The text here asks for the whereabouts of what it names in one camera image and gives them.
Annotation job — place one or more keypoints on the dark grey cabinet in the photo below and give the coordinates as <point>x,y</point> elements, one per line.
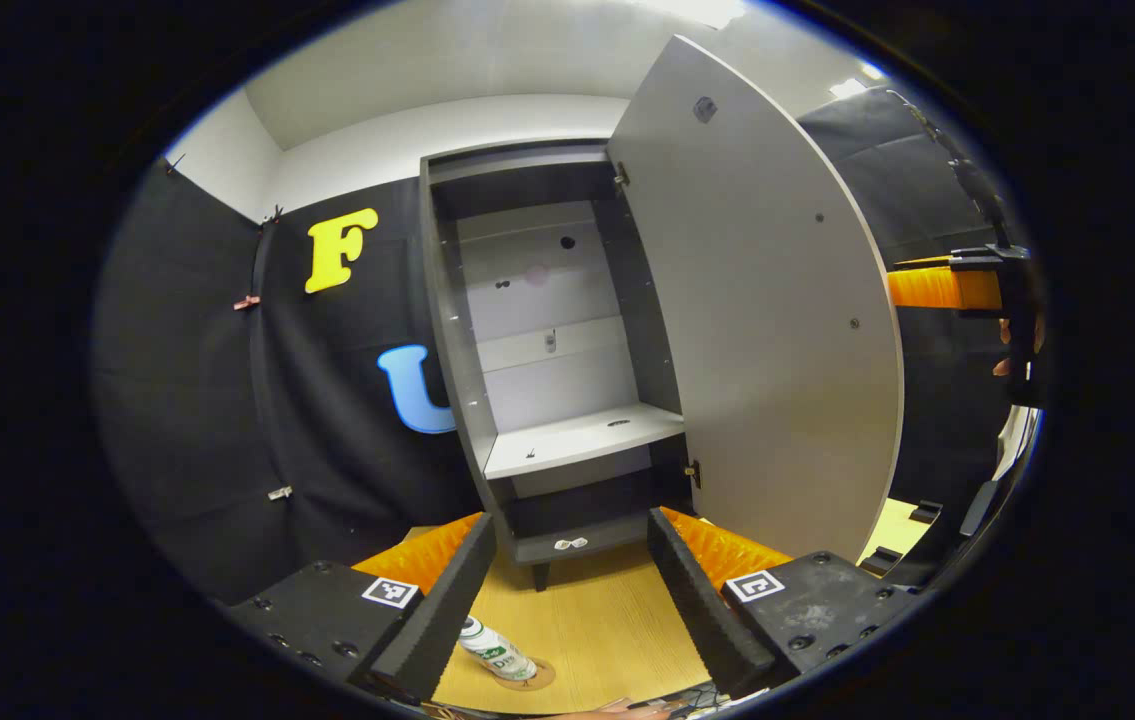
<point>442,300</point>

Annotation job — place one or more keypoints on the metal cabinet door hinge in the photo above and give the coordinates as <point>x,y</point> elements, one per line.
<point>621,177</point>
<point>693,472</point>

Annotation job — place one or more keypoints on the grey cabinet shelf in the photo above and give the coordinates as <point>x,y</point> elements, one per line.
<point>577,440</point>

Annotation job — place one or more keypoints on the round brown coaster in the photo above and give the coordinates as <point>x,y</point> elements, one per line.
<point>542,678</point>

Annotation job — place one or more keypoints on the small black block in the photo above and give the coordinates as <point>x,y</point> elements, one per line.
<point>927,511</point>
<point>882,561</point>

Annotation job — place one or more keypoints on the black binder clip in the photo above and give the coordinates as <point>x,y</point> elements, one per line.
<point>172,163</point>
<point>272,213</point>

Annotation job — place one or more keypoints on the beige cabinet door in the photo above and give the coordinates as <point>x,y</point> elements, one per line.
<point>767,330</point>

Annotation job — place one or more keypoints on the small ceiling light panel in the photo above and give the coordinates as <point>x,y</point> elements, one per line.
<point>873,71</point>
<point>848,88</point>

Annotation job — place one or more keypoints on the black backdrop cloth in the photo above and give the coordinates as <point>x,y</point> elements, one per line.
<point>187,400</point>

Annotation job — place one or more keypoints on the red clip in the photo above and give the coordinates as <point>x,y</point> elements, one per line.
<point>246,302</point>

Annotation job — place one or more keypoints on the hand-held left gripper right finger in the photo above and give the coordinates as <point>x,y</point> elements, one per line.
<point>692,600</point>

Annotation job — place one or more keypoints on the person's white garment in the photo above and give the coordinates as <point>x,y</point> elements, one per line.
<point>1017,440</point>

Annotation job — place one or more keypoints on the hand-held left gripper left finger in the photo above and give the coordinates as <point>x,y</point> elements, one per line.
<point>452,610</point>

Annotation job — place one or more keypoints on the long ceiling light panel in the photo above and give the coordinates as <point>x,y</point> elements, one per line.
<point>697,10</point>

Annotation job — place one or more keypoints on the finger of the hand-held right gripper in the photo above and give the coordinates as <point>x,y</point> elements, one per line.
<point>937,288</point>

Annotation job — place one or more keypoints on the white bottle with green label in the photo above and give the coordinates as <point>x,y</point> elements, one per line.
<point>492,648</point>

